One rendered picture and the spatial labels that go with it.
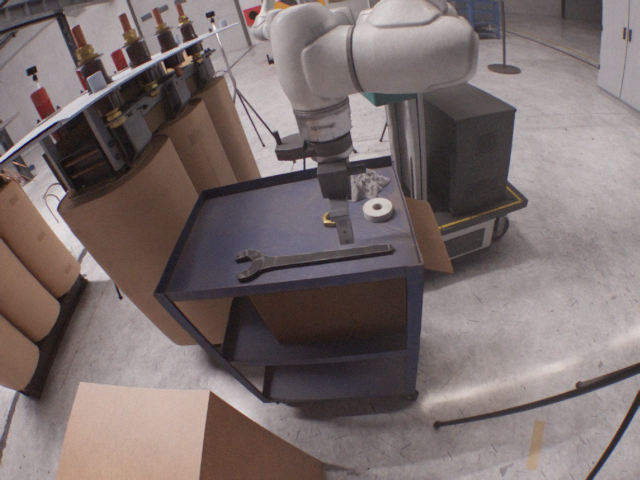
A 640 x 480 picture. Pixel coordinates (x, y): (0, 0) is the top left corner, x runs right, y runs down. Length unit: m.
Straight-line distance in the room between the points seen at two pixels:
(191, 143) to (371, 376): 1.23
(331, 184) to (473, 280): 1.37
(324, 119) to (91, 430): 0.72
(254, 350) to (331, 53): 0.90
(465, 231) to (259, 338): 1.10
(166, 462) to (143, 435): 0.07
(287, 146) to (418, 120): 0.95
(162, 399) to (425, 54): 0.67
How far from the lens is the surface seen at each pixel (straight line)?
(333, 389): 1.36
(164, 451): 0.60
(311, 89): 0.46
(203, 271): 0.83
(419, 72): 0.42
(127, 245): 1.16
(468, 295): 1.73
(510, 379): 1.55
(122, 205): 1.06
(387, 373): 1.36
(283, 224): 0.85
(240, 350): 1.10
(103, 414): 0.72
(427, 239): 0.86
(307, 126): 0.49
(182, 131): 1.40
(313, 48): 0.44
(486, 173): 1.61
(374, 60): 0.42
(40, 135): 0.75
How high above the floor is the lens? 1.39
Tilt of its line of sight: 42 degrees down
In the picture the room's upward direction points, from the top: 17 degrees counter-clockwise
